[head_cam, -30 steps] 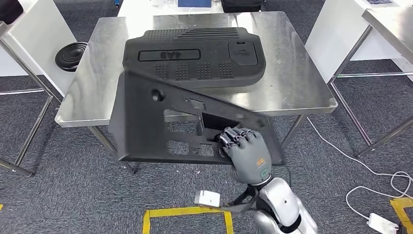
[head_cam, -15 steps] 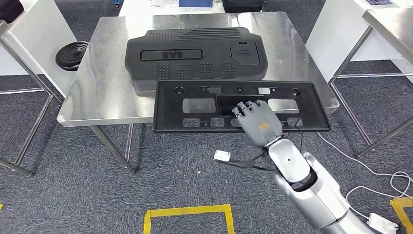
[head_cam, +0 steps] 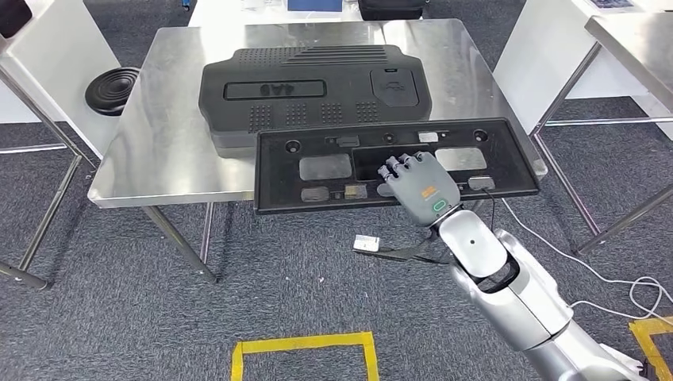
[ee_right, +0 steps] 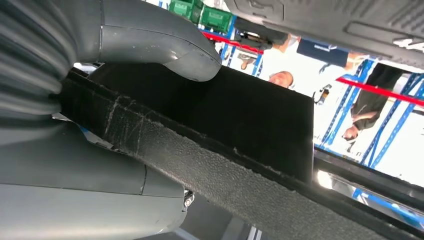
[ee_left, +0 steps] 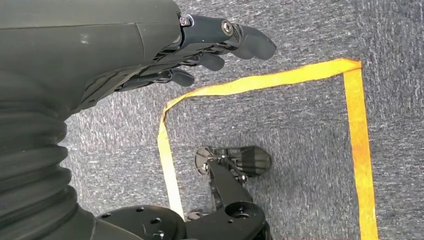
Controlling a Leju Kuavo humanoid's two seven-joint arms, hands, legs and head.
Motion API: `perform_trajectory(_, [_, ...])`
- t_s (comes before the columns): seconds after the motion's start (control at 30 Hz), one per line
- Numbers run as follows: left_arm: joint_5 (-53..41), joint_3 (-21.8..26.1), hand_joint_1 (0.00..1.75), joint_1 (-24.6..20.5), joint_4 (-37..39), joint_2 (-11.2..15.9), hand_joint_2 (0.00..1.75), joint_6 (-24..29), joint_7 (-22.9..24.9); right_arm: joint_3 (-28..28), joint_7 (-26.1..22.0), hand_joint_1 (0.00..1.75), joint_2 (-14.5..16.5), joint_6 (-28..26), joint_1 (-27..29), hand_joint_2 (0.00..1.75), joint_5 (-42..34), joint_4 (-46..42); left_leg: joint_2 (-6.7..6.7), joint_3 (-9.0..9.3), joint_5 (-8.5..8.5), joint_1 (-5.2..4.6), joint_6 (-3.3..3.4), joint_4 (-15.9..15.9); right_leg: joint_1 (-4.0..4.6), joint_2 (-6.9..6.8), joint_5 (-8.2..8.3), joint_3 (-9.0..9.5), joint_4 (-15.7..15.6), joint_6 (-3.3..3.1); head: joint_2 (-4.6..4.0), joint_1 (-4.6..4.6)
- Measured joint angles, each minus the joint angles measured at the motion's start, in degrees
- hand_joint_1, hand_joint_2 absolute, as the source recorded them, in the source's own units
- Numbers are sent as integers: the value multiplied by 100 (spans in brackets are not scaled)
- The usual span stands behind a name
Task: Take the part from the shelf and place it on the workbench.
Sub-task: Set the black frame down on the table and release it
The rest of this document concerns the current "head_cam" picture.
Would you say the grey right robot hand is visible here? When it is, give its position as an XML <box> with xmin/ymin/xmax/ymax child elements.
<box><xmin>375</xmin><ymin>151</ymin><xmax>463</xmax><ymax>229</ymax></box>

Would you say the black plastic bracket panel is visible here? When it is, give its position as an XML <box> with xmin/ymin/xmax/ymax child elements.
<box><xmin>253</xmin><ymin>117</ymin><xmax>541</xmax><ymax>216</ymax></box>

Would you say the stainless steel workbench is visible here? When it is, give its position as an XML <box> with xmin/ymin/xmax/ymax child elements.
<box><xmin>87</xmin><ymin>18</ymin><xmax>549</xmax><ymax>286</ymax></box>

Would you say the black engine cover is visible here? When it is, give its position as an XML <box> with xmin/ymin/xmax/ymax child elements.
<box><xmin>198</xmin><ymin>44</ymin><xmax>434</xmax><ymax>160</ymax></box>

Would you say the white side panel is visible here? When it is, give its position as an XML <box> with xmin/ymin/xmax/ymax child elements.
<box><xmin>0</xmin><ymin>0</ymin><xmax>123</xmax><ymax>160</ymax></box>
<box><xmin>492</xmin><ymin>0</ymin><xmax>673</xmax><ymax>137</ymax></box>

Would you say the black bag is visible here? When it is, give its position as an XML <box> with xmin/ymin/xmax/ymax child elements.
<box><xmin>357</xmin><ymin>0</ymin><xmax>430</xmax><ymax>21</ymax></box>

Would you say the yellow floor tape square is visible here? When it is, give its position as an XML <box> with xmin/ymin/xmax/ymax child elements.
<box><xmin>628</xmin><ymin>317</ymin><xmax>673</xmax><ymax>381</ymax></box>
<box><xmin>230</xmin><ymin>331</ymin><xmax>381</xmax><ymax>381</ymax></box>

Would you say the black ribbed round disc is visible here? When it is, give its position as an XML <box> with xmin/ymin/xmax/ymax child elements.
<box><xmin>84</xmin><ymin>66</ymin><xmax>142</xmax><ymax>117</ymax></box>

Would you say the black rounded object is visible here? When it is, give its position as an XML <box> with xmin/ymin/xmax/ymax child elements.
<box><xmin>0</xmin><ymin>0</ymin><xmax>33</xmax><ymax>40</ymax></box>

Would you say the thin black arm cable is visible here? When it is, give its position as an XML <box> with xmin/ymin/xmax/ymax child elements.
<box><xmin>481</xmin><ymin>187</ymin><xmax>498</xmax><ymax>233</ymax></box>

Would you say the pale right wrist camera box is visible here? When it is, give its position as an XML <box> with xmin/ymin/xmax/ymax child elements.
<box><xmin>353</xmin><ymin>234</ymin><xmax>381</xmax><ymax>253</ymax></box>

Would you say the white floor cable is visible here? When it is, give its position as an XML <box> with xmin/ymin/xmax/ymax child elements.
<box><xmin>499</xmin><ymin>198</ymin><xmax>673</xmax><ymax>321</ymax></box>

